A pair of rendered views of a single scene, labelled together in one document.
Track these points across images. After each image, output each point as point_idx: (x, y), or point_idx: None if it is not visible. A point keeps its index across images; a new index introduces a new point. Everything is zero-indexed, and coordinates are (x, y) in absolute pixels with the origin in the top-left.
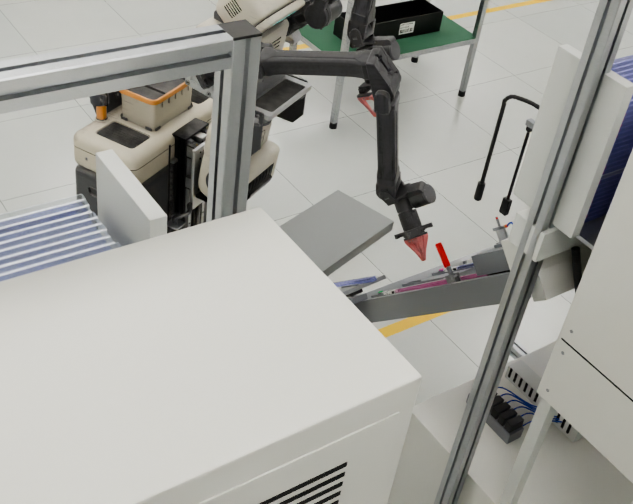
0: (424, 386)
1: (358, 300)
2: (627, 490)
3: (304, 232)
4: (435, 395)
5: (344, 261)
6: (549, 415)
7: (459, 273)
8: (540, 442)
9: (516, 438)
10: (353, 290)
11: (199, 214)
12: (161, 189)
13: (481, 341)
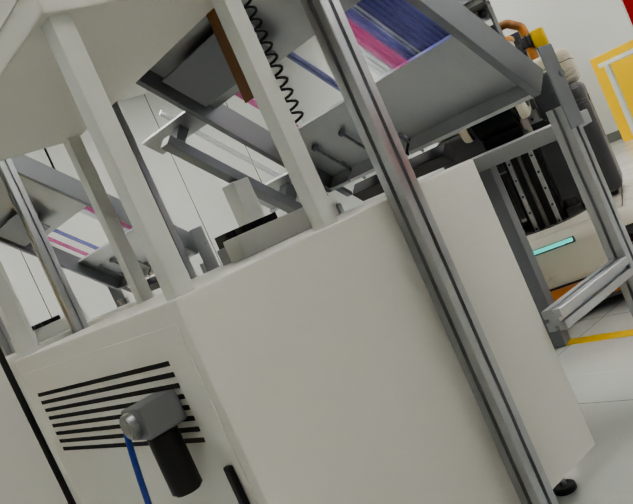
0: None
1: None
2: (160, 297)
3: (490, 150)
4: None
5: (478, 167)
6: (72, 160)
7: (332, 106)
8: (93, 199)
9: (229, 260)
10: (183, 112)
11: (525, 171)
12: (476, 146)
13: None
